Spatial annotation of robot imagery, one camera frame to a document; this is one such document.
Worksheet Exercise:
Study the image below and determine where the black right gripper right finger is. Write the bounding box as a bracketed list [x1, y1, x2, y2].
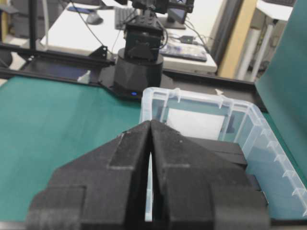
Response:
[151, 120, 271, 230]

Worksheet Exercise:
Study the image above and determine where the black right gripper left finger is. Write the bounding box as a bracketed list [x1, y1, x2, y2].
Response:
[25, 121, 151, 230]

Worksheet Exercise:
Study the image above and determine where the clear plastic storage case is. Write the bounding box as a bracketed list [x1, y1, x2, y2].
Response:
[140, 87, 307, 220]

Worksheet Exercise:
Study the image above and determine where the green backdrop panel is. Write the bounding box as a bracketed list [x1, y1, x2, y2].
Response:
[254, 0, 307, 154]

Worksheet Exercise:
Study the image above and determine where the white desk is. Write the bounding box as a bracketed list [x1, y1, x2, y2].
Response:
[47, 9, 217, 74]

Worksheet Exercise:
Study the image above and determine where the black monitor stand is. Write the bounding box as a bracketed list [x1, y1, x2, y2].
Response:
[164, 8, 187, 30]

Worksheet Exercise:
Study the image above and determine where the black camera box right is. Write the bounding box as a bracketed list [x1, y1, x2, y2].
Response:
[188, 137, 269, 207]

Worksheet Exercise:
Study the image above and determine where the black aluminium frame rail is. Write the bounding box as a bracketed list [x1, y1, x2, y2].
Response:
[0, 43, 267, 112]

